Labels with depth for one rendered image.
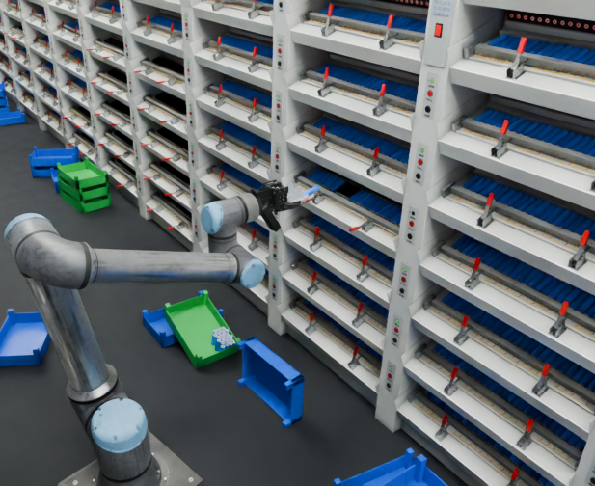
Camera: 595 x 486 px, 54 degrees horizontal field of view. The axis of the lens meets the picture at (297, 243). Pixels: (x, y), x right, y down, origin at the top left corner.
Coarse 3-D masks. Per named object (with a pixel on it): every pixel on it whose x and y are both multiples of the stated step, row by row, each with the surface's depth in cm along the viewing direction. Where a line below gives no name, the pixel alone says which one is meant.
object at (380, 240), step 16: (288, 176) 227; (304, 176) 230; (336, 192) 218; (368, 192) 213; (320, 208) 213; (336, 208) 211; (336, 224) 210; (352, 224) 202; (368, 240) 197; (384, 240) 192
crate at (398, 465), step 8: (408, 448) 195; (400, 456) 196; (408, 456) 195; (384, 464) 192; (392, 464) 195; (400, 464) 197; (408, 464) 196; (368, 472) 190; (376, 472) 192; (384, 472) 194; (392, 472) 196; (336, 480) 183; (344, 480) 186; (352, 480) 188; (360, 480) 190; (368, 480) 192; (376, 480) 193; (384, 480) 193
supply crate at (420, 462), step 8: (416, 464) 152; (424, 464) 151; (400, 472) 150; (408, 472) 151; (416, 472) 153; (424, 472) 153; (432, 472) 150; (392, 480) 148; (400, 480) 151; (408, 480) 153; (416, 480) 154; (424, 480) 153; (432, 480) 151; (440, 480) 148
